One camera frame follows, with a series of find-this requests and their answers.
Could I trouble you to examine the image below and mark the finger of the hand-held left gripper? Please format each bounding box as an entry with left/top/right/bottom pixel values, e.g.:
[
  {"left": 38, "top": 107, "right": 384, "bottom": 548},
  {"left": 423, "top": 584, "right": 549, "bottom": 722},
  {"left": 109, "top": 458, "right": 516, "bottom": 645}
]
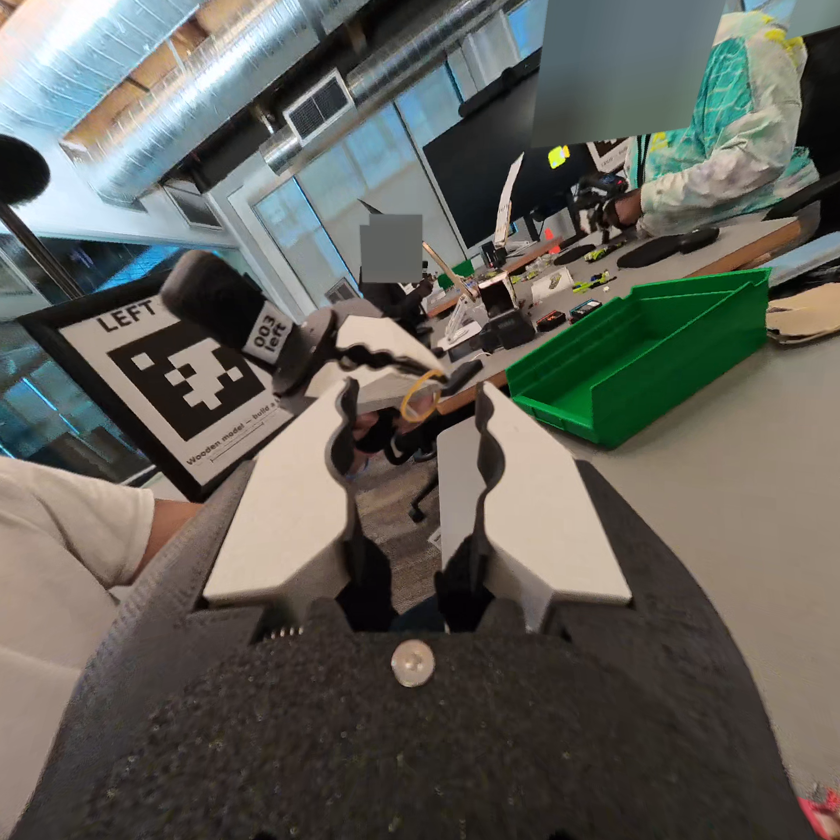
[
  {"left": 357, "top": 373, "right": 442, "bottom": 413},
  {"left": 333, "top": 315, "right": 450, "bottom": 385}
]

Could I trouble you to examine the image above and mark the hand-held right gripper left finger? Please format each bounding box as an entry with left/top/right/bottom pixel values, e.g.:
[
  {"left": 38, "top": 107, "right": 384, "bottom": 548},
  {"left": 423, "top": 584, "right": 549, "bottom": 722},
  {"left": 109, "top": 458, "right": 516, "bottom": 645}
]
[{"left": 202, "top": 377, "right": 395, "bottom": 634}]

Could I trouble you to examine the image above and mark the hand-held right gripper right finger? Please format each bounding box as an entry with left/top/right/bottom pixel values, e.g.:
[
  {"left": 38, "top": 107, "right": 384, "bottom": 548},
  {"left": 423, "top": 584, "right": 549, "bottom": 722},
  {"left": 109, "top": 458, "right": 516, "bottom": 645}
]
[{"left": 434, "top": 381, "right": 634, "bottom": 634}]

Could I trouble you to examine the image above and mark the yellow rubber band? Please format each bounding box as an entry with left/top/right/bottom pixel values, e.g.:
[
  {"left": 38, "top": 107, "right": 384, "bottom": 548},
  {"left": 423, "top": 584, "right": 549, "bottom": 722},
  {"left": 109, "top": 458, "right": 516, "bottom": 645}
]
[{"left": 400, "top": 369, "right": 444, "bottom": 423}]

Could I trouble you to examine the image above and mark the person's left forearm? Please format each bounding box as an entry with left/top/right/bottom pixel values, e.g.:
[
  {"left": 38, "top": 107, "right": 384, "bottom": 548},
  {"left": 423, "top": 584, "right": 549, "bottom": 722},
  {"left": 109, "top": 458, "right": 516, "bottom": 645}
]
[{"left": 118, "top": 499, "right": 204, "bottom": 588}]

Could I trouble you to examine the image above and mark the wood-edged grey desk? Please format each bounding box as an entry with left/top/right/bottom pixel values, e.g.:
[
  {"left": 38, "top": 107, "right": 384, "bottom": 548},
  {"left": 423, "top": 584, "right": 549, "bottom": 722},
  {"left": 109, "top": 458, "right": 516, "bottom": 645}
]
[{"left": 420, "top": 215, "right": 803, "bottom": 414}]

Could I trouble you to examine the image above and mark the black wheeled office chair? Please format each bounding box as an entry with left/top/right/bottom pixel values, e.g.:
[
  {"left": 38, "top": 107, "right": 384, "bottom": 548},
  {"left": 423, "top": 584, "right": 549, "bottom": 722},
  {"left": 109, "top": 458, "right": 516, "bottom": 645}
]
[{"left": 351, "top": 400, "right": 441, "bottom": 522}]

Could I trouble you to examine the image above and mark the black box device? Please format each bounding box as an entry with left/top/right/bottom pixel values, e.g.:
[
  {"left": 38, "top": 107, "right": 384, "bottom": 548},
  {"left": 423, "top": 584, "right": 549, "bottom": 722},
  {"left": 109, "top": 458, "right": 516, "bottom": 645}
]
[{"left": 479, "top": 308, "right": 536, "bottom": 352}]

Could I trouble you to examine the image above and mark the green plastic bin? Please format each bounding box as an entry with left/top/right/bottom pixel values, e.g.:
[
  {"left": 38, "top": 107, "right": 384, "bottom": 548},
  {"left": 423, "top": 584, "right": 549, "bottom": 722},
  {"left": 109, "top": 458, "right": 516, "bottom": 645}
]
[{"left": 505, "top": 268, "right": 772, "bottom": 450}]

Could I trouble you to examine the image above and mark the black monitor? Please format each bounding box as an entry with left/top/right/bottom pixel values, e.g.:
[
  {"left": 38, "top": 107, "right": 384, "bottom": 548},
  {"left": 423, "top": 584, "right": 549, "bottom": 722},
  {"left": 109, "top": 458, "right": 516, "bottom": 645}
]
[{"left": 422, "top": 85, "right": 631, "bottom": 253}]

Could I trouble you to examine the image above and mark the white paper sign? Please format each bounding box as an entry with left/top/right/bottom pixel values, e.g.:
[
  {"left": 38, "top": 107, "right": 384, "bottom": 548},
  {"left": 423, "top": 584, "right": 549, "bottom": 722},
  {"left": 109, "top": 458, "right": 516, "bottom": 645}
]
[{"left": 493, "top": 152, "right": 526, "bottom": 247}]

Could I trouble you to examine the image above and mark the white vent grille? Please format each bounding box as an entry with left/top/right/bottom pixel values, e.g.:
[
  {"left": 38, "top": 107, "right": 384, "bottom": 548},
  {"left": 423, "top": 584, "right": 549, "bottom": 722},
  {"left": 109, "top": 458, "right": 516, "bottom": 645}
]
[{"left": 282, "top": 69, "right": 358, "bottom": 148}]

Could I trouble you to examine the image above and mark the black round-topped stand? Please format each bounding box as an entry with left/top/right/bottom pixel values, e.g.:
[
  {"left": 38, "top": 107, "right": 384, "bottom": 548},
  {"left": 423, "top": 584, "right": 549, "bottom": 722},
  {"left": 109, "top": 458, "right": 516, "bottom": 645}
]
[{"left": 0, "top": 134, "right": 86, "bottom": 303}]

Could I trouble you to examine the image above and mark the person's white shirt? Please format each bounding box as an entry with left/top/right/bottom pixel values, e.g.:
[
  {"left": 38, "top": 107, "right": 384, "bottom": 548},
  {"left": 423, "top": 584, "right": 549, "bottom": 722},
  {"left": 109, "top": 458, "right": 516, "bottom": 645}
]
[{"left": 0, "top": 456, "right": 158, "bottom": 840}]

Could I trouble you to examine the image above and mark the black oval pad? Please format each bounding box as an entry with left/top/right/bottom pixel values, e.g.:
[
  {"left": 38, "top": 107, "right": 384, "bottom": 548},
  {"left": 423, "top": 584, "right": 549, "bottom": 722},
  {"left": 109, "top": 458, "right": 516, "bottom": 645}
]
[{"left": 617, "top": 235, "right": 686, "bottom": 270}]

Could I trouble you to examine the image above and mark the beige cloth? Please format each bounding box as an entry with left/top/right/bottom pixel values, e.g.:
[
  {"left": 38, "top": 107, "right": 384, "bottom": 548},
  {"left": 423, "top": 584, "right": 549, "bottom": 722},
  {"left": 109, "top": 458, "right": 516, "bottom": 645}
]
[{"left": 764, "top": 282, "right": 840, "bottom": 345}]

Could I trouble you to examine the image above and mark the light blue board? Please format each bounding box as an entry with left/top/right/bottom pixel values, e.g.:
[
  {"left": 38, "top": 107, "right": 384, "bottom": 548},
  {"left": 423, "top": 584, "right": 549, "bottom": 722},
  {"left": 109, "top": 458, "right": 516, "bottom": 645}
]
[{"left": 764, "top": 233, "right": 840, "bottom": 290}]

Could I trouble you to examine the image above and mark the pink object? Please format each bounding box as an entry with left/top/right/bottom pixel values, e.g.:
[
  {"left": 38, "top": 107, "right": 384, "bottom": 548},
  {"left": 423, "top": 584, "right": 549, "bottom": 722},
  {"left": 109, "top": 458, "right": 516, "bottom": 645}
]
[{"left": 797, "top": 781, "right": 840, "bottom": 840}]

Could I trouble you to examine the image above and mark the silver air duct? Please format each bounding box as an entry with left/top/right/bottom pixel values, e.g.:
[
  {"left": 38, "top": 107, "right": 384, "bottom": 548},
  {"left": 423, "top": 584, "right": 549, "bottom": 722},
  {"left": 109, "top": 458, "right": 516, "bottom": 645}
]
[
  {"left": 0, "top": 0, "right": 204, "bottom": 135},
  {"left": 92, "top": 0, "right": 368, "bottom": 201},
  {"left": 262, "top": 0, "right": 546, "bottom": 172}
]

